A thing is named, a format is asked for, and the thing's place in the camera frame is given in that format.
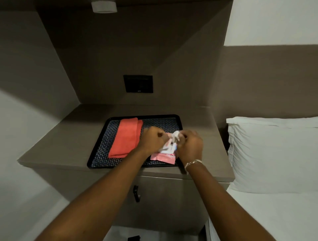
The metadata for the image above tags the person's left hand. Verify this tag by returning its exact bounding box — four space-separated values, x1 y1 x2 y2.
140 126 171 154

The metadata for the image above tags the person's right hand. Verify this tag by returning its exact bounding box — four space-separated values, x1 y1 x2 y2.
176 130 204 167

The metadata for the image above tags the white paper packet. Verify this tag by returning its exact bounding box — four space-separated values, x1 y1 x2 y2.
159 131 181 152

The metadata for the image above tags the person's left forearm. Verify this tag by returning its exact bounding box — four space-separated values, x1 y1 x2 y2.
35 146 154 241

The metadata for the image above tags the person's right forearm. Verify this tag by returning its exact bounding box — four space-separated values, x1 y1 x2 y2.
185 161 276 241

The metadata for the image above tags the pink flat packet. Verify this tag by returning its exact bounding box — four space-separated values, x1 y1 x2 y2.
151 152 177 165

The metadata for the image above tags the orange folded cloth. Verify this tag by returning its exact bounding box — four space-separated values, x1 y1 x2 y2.
108 118 144 158

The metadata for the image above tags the grey bedside cabinet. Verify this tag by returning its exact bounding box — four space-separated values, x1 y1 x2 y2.
17 104 235 241

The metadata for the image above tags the black patterned tray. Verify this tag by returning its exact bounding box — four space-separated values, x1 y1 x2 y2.
87 114 185 169

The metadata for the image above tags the white pillow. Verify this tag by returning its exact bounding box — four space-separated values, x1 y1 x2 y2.
226 117 318 194

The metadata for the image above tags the brown padded headboard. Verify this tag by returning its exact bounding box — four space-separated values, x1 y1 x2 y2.
214 45 318 129

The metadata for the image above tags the white bed sheet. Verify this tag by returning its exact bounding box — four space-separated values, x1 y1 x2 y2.
207 182 318 241

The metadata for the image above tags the white ceiling lamp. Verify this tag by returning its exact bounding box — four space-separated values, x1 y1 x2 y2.
91 0 118 13

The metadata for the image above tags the silver chain bracelet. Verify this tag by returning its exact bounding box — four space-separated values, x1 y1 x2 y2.
184 159 203 174

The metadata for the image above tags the black wall switch panel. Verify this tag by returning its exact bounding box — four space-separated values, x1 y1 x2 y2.
123 75 154 94

